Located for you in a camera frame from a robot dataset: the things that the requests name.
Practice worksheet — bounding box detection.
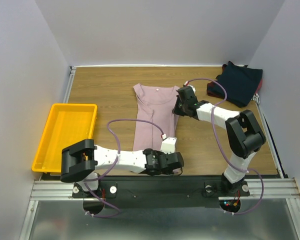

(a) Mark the pink ribbed tank top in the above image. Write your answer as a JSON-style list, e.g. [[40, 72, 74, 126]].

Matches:
[[133, 83, 179, 151]]

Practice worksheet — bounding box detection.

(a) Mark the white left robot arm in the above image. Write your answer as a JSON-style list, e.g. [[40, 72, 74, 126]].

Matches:
[[60, 137, 184, 197]]

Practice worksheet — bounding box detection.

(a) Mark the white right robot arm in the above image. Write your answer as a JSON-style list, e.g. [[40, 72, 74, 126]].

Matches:
[[173, 86, 266, 195]]

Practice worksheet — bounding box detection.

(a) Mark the folded navy tank top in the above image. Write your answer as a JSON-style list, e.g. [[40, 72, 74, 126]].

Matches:
[[212, 61, 263, 108]]

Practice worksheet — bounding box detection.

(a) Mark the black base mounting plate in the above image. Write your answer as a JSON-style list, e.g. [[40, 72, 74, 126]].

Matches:
[[72, 174, 251, 210]]

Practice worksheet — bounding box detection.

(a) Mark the striped folded garment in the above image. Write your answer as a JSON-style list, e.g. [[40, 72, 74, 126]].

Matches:
[[251, 92, 260, 104]]

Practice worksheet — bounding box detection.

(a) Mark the yellow plastic bin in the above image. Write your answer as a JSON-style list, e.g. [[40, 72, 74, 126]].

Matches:
[[31, 103, 98, 174]]

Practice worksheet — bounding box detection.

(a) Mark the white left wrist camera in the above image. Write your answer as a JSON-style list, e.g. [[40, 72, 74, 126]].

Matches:
[[160, 137, 177, 154]]

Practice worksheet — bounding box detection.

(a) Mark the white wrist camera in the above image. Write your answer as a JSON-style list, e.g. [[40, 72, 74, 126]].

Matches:
[[160, 137, 177, 154], [183, 80, 196, 93]]

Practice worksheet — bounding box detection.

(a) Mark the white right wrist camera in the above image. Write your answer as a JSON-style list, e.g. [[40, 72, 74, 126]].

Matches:
[[183, 80, 196, 93]]

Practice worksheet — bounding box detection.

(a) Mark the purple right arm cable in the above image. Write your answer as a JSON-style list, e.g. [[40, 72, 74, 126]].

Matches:
[[184, 77, 264, 216]]

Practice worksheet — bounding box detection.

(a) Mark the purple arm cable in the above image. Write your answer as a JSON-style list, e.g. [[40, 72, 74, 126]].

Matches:
[[83, 118, 168, 218], [184, 77, 264, 216]]

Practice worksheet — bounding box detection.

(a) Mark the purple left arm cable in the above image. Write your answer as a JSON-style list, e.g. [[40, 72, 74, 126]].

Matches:
[[83, 118, 168, 218]]

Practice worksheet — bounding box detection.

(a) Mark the aluminium frame rail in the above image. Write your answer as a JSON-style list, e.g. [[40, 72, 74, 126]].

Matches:
[[29, 178, 85, 201]]

